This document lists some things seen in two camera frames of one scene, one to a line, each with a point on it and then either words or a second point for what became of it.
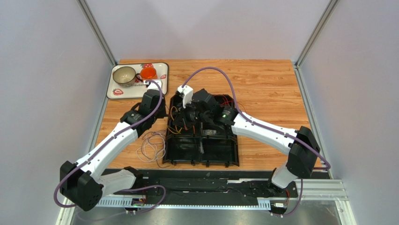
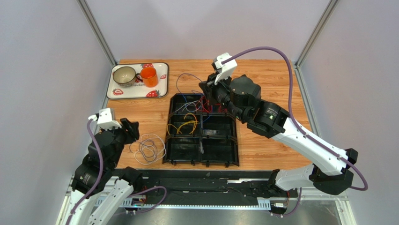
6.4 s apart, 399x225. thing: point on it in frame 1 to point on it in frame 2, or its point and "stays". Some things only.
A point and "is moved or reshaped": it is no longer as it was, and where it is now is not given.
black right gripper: x=186 y=111 to x=208 y=90
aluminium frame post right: x=317 y=31 stays
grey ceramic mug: x=125 y=76 stays
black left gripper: x=163 y=114 to x=132 y=133
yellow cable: x=171 y=130 is moved or reshaped
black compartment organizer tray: x=201 y=133 stays
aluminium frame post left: x=92 y=20 stays
